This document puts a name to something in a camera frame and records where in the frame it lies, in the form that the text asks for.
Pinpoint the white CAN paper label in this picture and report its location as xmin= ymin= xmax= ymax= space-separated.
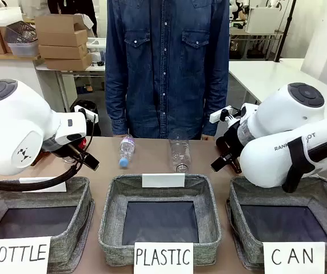
xmin=262 ymin=241 xmax=326 ymax=274

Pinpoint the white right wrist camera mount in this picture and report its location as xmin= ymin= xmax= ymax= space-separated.
xmin=210 ymin=106 xmax=243 ymax=124

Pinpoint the brown glass bottle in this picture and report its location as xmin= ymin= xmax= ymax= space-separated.
xmin=217 ymin=136 xmax=243 ymax=174

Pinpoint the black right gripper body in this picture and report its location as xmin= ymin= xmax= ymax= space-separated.
xmin=210 ymin=123 xmax=243 ymax=172

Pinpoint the grey fabric bottle basket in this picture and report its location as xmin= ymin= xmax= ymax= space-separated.
xmin=0 ymin=176 xmax=95 ymax=274

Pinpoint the grey fabric plastic basket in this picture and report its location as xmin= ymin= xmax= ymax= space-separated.
xmin=98 ymin=173 xmax=222 ymax=259

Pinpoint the background person in black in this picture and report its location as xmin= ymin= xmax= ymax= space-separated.
xmin=47 ymin=0 xmax=98 ymax=38

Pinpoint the clear plastic bottle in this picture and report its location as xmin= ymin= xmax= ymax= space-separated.
xmin=168 ymin=131 xmax=192 ymax=174

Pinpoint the black chair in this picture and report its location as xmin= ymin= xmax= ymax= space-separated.
xmin=70 ymin=99 xmax=101 ymax=137

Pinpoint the clear plastic container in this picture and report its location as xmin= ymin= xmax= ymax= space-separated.
xmin=5 ymin=22 xmax=40 ymax=58

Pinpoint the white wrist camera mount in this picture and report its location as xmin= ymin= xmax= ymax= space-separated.
xmin=74 ymin=104 xmax=97 ymax=122
xmin=210 ymin=106 xmax=243 ymax=124

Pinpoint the person torso denim shirt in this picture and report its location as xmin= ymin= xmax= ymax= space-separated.
xmin=105 ymin=0 xmax=230 ymax=140

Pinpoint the plastic bottle with blue cap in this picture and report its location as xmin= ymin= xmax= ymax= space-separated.
xmin=118 ymin=134 xmax=137 ymax=168

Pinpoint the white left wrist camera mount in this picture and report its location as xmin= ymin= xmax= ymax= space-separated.
xmin=74 ymin=104 xmax=97 ymax=122

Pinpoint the white foam sheet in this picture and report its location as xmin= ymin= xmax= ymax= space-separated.
xmin=0 ymin=6 xmax=24 ymax=28

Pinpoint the person left forearm denim sleeve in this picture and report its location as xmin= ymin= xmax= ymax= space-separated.
xmin=202 ymin=71 xmax=229 ymax=138

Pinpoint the open cardboard box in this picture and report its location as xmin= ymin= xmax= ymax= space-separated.
xmin=34 ymin=14 xmax=87 ymax=34

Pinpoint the grey fabric can basket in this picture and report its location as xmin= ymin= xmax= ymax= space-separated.
xmin=226 ymin=174 xmax=327 ymax=271

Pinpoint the white PLASTIC paper label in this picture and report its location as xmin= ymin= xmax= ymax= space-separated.
xmin=142 ymin=172 xmax=186 ymax=188
xmin=133 ymin=241 xmax=194 ymax=274

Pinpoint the white background box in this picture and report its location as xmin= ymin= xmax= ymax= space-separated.
xmin=245 ymin=7 xmax=285 ymax=34

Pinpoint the white BOTTLE paper label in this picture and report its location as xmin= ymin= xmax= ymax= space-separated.
xmin=18 ymin=176 xmax=67 ymax=193
xmin=0 ymin=236 xmax=51 ymax=274

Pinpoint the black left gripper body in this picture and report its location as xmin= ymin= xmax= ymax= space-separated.
xmin=67 ymin=142 xmax=100 ymax=172

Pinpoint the person right forearm denim sleeve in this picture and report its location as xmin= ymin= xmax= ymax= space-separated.
xmin=105 ymin=71 xmax=129 ymax=136

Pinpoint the flat cardboard box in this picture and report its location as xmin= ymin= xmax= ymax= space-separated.
xmin=43 ymin=54 xmax=93 ymax=71
xmin=38 ymin=44 xmax=89 ymax=60
xmin=36 ymin=29 xmax=89 ymax=48

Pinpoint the white side table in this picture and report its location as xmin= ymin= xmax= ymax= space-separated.
xmin=0 ymin=53 xmax=107 ymax=114

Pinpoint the white long table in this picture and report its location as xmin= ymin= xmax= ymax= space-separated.
xmin=228 ymin=58 xmax=327 ymax=106

